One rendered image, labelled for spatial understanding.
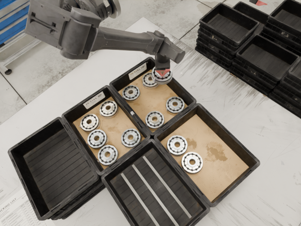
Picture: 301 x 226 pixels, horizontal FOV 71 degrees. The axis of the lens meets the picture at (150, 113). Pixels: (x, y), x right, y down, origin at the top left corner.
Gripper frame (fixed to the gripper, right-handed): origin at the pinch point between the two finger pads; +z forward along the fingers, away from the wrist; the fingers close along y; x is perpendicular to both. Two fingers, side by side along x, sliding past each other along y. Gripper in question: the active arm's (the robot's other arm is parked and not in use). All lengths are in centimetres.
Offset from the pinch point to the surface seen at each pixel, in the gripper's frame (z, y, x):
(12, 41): 81, 109, 155
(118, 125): 23.1, -18.3, 24.6
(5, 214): 38, -61, 86
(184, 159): 18.9, -39.1, -9.1
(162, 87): 22.1, 4.6, -0.5
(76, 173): 24, -43, 45
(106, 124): 23.4, -17.1, 31.4
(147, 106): 22.5, -7.0, 8.6
